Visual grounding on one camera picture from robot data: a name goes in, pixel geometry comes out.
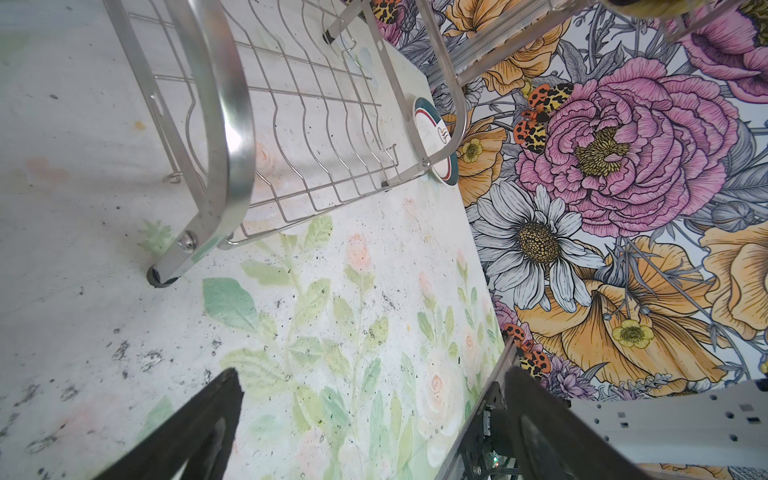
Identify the white plate green red band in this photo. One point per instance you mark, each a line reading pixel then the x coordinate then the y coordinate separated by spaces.
pixel 434 135

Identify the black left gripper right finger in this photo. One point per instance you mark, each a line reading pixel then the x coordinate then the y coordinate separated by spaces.
pixel 550 442

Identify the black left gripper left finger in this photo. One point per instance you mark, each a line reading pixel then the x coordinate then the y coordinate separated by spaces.
pixel 194 443

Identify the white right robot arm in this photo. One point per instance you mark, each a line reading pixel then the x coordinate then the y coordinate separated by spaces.
pixel 727 427

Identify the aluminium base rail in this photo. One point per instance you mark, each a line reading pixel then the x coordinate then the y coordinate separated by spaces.
pixel 477 453

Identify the chrome two-tier dish rack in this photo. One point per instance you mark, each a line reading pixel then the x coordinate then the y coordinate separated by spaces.
pixel 292 109

